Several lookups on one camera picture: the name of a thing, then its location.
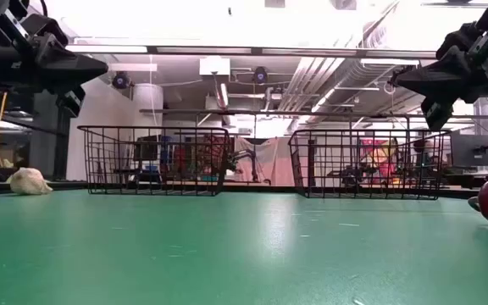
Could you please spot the white hanging sheet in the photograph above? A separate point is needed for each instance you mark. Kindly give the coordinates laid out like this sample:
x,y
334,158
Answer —
x,y
275,161

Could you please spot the long overhead light bar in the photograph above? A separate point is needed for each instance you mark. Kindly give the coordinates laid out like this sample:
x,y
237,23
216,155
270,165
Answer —
x,y
248,51

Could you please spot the dark background monitor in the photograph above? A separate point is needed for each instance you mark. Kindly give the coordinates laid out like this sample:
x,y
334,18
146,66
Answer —
x,y
475,150

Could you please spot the white round column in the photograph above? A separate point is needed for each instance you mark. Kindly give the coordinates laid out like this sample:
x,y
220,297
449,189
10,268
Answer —
x,y
148,106

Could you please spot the round black ceiling camera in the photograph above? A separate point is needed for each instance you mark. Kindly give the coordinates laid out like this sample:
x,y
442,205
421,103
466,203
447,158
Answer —
x,y
260,75
121,80

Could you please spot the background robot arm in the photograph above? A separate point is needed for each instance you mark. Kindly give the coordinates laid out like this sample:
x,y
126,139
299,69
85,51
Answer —
x,y
246,157

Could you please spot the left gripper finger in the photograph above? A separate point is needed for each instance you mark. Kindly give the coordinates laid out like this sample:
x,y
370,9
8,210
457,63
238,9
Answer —
x,y
72,101
66,68

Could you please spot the white garlic bulb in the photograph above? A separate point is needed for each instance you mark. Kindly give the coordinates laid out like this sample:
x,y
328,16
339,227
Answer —
x,y
30,182

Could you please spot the green table mat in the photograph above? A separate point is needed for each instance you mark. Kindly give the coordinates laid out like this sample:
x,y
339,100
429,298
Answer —
x,y
227,254

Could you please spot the white ceiling box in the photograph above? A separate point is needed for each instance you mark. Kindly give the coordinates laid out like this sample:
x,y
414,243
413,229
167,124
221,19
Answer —
x,y
214,66

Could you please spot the colourful poster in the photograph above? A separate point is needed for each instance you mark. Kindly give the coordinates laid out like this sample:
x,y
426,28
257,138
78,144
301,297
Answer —
x,y
379,156

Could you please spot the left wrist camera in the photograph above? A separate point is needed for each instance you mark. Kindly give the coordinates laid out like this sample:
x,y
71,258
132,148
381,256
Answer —
x,y
2,21

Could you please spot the black horizontal rail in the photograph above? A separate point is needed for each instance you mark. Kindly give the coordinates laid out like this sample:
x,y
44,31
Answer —
x,y
269,112

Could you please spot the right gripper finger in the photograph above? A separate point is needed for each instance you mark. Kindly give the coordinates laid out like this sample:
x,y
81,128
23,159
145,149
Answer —
x,y
436,113
443,78

